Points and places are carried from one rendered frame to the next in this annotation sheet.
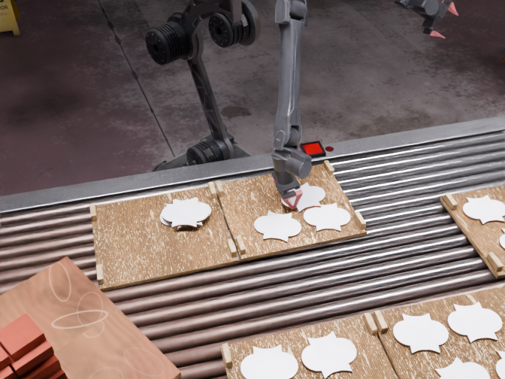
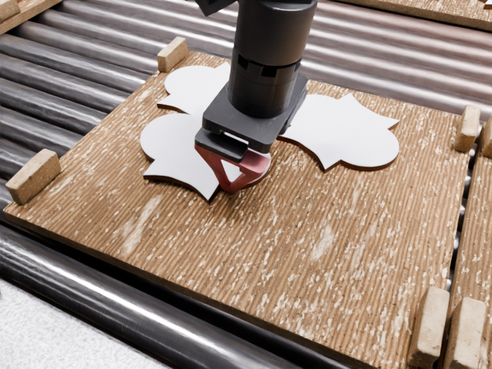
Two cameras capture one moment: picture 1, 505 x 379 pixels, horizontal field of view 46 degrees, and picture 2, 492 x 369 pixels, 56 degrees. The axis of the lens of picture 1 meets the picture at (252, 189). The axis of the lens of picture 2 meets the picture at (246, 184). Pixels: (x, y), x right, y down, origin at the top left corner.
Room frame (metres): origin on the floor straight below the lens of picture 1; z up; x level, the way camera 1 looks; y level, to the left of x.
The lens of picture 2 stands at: (1.70, 0.11, 1.28)
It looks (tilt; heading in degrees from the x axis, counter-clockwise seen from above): 45 degrees down; 221
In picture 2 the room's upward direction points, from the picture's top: straight up
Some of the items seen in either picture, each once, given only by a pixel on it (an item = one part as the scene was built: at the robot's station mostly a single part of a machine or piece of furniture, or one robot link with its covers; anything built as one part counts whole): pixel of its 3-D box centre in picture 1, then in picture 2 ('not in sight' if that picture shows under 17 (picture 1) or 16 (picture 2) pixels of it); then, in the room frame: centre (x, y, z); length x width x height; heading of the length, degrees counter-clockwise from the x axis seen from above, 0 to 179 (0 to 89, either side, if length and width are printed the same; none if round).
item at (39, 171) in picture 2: (328, 168); (34, 176); (1.59, -0.27, 0.95); 0.06 x 0.02 x 0.03; 16
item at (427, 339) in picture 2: (219, 188); (429, 326); (1.49, 0.11, 0.95); 0.06 x 0.02 x 0.03; 16
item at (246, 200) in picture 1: (287, 208); (263, 165); (1.41, -0.11, 0.93); 0.41 x 0.35 x 0.02; 106
